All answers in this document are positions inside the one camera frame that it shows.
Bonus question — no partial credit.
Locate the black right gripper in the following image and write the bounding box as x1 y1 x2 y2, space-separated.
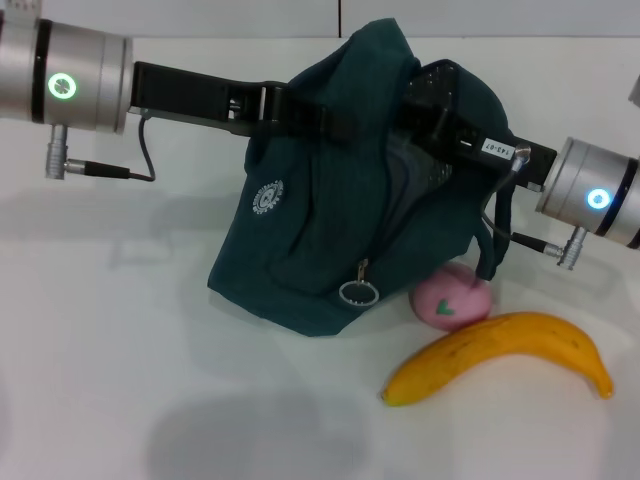
399 94 560 192

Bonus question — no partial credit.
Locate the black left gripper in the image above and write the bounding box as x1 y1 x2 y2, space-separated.
128 60 361 147

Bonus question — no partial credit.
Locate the teal insulated lunch bag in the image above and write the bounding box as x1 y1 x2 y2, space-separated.
207 17 514 340

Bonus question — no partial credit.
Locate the metal zipper pull ring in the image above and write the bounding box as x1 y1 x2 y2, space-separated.
338 258 379 307

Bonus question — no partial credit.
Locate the pink toy peach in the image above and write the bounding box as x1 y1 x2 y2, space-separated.
411 263 494 332

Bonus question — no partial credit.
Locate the yellow banana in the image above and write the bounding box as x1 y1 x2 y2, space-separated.
382 311 614 407

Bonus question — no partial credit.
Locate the right arm cable with plug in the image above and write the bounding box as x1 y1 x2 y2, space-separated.
479 142 589 271

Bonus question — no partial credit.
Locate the arm cable with plug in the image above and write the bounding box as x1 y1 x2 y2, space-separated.
479 142 589 271
44 114 157 184

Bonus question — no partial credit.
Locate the left arm cable with plug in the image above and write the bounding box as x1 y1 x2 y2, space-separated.
44 114 157 184

